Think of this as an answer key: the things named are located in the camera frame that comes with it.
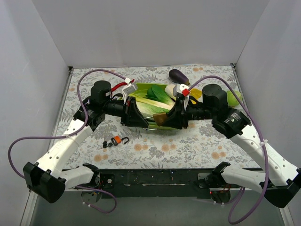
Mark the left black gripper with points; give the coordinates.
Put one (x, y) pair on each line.
(127, 113)

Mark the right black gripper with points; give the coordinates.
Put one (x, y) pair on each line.
(183, 116)

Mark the large brass padlock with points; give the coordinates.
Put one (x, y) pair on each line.
(155, 121)

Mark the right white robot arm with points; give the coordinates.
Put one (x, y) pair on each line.
(279, 182)

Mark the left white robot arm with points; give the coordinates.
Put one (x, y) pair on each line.
(46, 176)

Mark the black key bunch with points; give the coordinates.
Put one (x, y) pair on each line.
(107, 144)

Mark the large napa cabbage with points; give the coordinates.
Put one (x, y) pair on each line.
(149, 106)

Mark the green bok choy leaves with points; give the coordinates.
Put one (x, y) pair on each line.
(158, 94)

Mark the orange black padlock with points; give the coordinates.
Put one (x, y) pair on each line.
(118, 140)

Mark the green oval tray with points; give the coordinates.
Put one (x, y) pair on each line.
(142, 90)

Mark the yellow leaf cabbage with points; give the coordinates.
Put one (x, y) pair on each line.
(194, 93)

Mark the red chili pepper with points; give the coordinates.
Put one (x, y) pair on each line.
(118, 86)

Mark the purple eggplant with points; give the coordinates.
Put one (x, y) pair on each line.
(177, 76)

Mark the round green cabbage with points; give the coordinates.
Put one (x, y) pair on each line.
(232, 101)

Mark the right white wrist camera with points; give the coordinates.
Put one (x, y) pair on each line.
(182, 89)

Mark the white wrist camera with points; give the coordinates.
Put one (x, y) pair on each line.
(182, 89)
(129, 88)

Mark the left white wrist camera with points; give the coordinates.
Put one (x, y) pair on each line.
(129, 88)

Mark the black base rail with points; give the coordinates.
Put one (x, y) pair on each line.
(130, 183)

